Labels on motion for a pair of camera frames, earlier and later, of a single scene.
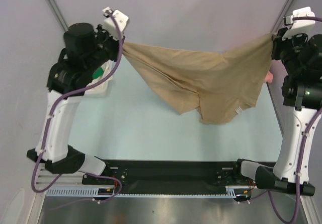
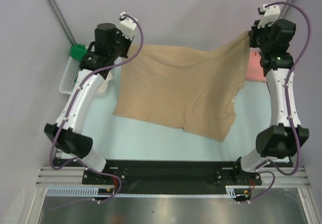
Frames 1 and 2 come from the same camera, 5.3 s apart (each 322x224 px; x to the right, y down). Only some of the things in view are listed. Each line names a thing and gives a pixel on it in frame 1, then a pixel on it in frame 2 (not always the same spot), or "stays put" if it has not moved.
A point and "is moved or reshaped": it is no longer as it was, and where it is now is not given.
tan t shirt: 220,86 is moved or reshaped
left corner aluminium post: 52,3 stays put
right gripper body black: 277,48 to 255,35
